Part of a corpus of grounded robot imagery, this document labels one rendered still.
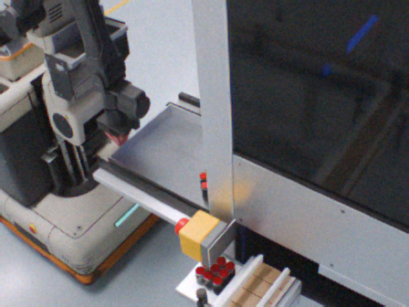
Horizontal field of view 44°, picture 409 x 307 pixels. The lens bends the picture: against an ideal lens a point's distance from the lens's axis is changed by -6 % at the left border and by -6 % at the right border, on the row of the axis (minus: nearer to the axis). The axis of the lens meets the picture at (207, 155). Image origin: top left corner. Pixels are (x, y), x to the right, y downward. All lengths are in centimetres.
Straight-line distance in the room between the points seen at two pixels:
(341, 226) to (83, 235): 134
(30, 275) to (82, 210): 43
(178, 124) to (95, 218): 74
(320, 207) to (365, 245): 10
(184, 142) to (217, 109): 57
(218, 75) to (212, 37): 7
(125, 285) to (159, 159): 94
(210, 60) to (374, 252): 42
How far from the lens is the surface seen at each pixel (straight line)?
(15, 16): 139
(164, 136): 149
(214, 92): 88
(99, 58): 124
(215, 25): 81
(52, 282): 234
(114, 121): 136
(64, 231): 212
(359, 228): 90
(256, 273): 112
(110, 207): 215
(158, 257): 231
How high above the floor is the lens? 186
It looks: 44 degrees down
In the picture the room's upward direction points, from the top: 5 degrees counter-clockwise
